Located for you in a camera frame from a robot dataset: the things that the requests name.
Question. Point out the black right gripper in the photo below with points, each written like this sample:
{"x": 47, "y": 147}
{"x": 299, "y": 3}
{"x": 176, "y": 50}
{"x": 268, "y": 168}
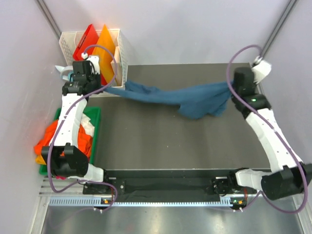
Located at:
{"x": 232, "y": 87}

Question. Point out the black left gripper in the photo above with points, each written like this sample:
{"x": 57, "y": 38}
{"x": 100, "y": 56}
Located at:
{"x": 98, "y": 77}

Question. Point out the blue t-shirt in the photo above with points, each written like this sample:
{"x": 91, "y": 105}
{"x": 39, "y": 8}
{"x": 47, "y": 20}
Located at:
{"x": 194, "y": 102}

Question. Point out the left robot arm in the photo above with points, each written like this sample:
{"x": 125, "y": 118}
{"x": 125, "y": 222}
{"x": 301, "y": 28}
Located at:
{"x": 62, "y": 155}

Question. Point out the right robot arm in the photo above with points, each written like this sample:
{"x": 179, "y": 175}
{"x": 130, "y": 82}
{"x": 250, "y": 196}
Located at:
{"x": 287, "y": 169}

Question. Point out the teal tape roll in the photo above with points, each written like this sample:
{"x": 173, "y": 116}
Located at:
{"x": 70, "y": 76}

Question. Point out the green plastic crate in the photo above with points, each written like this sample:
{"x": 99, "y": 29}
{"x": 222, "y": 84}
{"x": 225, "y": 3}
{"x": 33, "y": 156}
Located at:
{"x": 94, "y": 113}

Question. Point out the red plastic board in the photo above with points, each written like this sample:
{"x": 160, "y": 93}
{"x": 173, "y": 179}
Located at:
{"x": 89, "y": 37}

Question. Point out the wooden board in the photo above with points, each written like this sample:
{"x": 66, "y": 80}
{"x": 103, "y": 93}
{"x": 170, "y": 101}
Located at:
{"x": 117, "y": 70}

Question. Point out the orange plastic board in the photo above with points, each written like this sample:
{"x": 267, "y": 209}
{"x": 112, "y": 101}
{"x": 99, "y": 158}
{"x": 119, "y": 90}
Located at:
{"x": 105, "y": 59}

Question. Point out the white slotted storage basket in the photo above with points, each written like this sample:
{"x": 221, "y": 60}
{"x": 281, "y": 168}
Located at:
{"x": 69, "y": 40}

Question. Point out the orange t-shirt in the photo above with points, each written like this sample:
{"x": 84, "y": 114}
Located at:
{"x": 84, "y": 141}

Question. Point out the yellow t-shirt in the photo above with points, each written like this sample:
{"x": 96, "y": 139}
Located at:
{"x": 39, "y": 160}

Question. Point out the pink cloth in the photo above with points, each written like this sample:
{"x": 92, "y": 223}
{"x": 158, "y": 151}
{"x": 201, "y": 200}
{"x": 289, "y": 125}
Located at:
{"x": 60, "y": 177}

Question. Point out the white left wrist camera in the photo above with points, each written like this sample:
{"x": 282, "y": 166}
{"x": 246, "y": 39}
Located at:
{"x": 94, "y": 62}

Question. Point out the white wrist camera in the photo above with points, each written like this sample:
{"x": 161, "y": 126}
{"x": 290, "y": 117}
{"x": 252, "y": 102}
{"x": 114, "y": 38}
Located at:
{"x": 260, "y": 68}
{"x": 94, "y": 62}

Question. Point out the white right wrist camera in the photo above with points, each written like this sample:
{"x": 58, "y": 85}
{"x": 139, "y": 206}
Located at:
{"x": 260, "y": 68}

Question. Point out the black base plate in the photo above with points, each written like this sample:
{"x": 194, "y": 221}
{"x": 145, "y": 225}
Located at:
{"x": 174, "y": 185}

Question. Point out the aluminium frame rail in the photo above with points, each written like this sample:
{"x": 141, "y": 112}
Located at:
{"x": 59, "y": 184}

